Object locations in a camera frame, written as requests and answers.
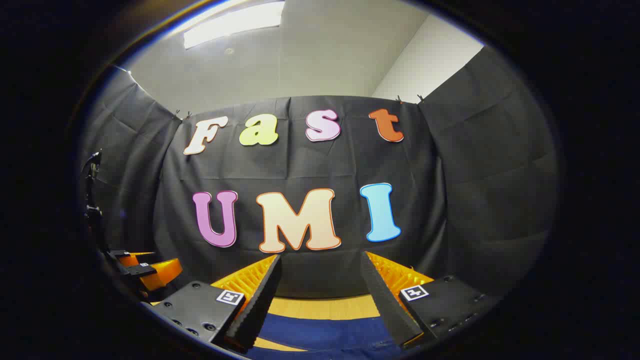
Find black backdrop cloth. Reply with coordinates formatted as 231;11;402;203
77;45;561;301

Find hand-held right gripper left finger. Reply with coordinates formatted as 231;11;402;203
149;254;283;353

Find ceiling light panel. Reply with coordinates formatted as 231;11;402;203
182;0;286;50

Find blue denim jeans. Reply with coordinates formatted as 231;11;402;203
247;312;403;360

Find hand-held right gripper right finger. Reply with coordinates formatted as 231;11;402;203
360;251;501;349

